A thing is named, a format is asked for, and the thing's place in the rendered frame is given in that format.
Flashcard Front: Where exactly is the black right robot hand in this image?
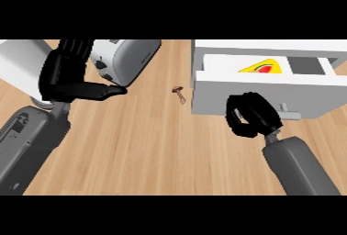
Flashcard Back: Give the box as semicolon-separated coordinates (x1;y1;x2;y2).
225;91;286;139

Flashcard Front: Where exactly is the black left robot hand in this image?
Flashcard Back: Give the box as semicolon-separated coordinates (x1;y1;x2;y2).
39;39;129;104

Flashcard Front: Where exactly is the white open drawer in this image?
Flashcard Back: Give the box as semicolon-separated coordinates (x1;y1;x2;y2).
191;53;347;121

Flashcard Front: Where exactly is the white block appliance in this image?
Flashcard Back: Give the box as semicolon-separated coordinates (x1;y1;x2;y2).
0;39;58;110

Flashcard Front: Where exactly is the yellow wedge with red mark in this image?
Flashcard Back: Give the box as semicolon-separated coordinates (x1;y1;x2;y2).
238;58;284;74

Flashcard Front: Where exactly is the grey and white toaster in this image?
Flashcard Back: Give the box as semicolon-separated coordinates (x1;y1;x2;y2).
89;39;163;88

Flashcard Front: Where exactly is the small brown mushroom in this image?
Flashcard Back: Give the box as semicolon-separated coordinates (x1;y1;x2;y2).
172;85;190;106

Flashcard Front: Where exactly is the white cabinet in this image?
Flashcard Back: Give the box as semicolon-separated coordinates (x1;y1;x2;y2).
193;39;347;60

